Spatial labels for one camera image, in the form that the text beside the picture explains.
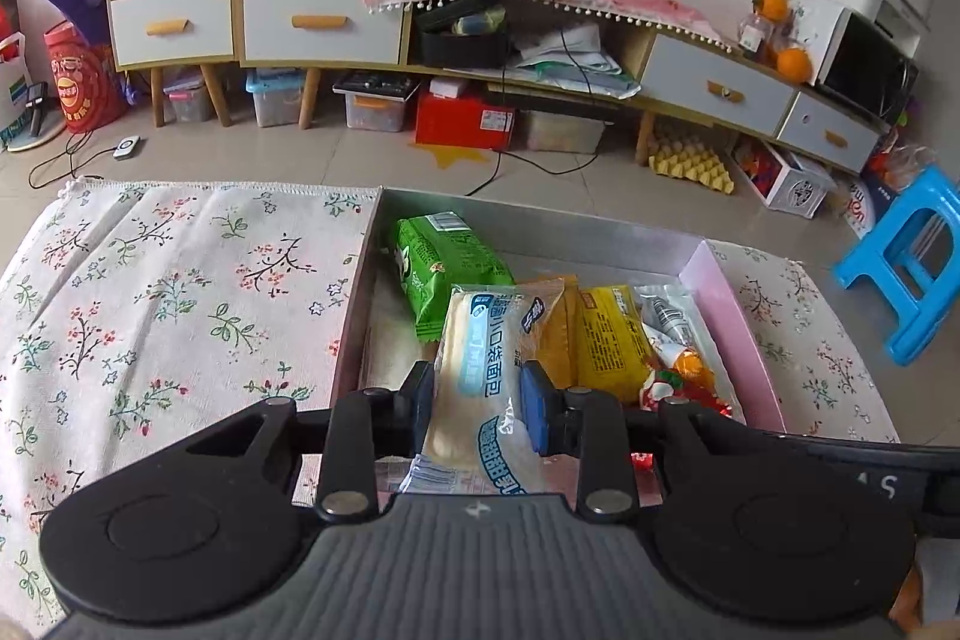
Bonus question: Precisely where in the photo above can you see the white paper shopping bag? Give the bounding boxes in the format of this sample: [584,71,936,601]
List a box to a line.
[0,31,31,139]

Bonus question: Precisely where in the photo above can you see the blue plastic stool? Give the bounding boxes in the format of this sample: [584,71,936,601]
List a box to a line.
[832,164,960,367]

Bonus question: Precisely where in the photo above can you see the red printed bag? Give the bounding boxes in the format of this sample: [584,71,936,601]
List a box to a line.
[43,21,128,133]

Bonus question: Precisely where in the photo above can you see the black basket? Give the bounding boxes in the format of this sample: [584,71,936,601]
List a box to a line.
[416,0,511,70]

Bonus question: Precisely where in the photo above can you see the stack of folded papers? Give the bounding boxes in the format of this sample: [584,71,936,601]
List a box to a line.
[514,23,642,100]

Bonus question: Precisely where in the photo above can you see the gold snack packet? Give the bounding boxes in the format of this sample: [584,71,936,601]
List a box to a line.
[534,274,584,386]

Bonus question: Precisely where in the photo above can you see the red white plastic bag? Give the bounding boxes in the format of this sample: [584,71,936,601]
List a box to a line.
[847,145,938,240]

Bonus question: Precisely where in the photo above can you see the white drawer wooden handle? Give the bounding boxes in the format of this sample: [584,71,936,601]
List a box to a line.
[241,0,406,65]
[776,92,882,172]
[641,32,796,124]
[109,0,233,67]

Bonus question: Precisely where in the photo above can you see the green snack packet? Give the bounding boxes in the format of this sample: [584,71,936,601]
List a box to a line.
[394,211,517,341]

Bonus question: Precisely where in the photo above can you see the yellow paper sheet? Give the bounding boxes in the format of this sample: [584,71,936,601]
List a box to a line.
[416,141,500,170]

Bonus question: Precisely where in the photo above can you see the clear box beige contents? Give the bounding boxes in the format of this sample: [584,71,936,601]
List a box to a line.
[517,107,605,154]

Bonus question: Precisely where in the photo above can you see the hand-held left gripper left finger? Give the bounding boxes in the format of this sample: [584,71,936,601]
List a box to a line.
[105,361,437,522]

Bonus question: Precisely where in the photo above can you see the black floor cable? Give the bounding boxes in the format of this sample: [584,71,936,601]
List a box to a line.
[30,131,121,189]

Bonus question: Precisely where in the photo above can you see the silver long snack packet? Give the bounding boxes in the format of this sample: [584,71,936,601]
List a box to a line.
[634,284,706,352]

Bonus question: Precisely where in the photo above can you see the red snack packet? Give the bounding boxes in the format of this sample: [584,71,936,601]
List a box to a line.
[679,385,740,422]

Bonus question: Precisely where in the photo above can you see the blue lid storage box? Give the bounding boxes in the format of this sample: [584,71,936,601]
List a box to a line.
[246,68,307,127]

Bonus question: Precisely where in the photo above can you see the red cardboard box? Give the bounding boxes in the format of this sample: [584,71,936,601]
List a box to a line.
[415,89,517,152]

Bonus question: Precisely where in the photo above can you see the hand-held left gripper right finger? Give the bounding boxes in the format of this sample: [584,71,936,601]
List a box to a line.
[521,361,852,522]

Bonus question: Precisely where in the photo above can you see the white round stand base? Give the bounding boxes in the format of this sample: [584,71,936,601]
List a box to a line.
[7,81,65,152]

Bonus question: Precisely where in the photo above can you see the black lid storage box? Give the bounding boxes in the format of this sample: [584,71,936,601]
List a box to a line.
[332,72,421,133]

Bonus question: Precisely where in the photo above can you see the yellow egg tray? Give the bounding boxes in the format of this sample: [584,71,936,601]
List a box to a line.
[649,131,736,193]

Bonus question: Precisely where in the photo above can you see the pink cardboard box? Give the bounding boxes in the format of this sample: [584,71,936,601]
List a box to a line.
[330,186,788,510]

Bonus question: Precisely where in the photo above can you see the yellow snack packet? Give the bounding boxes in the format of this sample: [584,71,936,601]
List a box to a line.
[576,284,659,407]

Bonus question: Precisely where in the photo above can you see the clear jar white label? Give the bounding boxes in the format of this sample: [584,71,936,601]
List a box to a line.
[739,14,777,64]

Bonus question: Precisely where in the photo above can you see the black white microwave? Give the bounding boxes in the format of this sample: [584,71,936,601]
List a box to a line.
[787,0,920,124]

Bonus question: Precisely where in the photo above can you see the white patterned storage box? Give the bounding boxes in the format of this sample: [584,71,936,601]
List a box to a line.
[731,134,837,217]

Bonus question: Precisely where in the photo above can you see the floral tablecloth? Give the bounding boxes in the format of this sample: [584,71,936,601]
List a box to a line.
[0,179,901,637]

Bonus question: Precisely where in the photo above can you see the orange candy packet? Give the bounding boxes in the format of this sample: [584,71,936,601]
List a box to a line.
[658,344,717,390]

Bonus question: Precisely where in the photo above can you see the white blue bread packet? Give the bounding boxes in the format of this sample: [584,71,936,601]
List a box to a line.
[405,278,565,500]

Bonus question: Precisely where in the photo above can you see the small clear storage box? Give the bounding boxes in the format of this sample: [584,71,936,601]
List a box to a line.
[163,70,213,124]

